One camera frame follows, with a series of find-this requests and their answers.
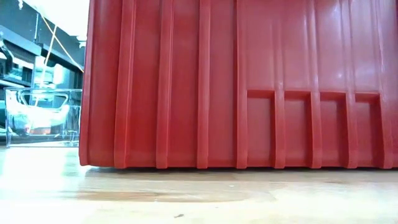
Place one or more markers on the large red plastic bin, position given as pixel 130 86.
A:
pixel 236 77

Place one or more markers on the clear plastic bag with items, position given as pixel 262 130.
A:
pixel 43 118

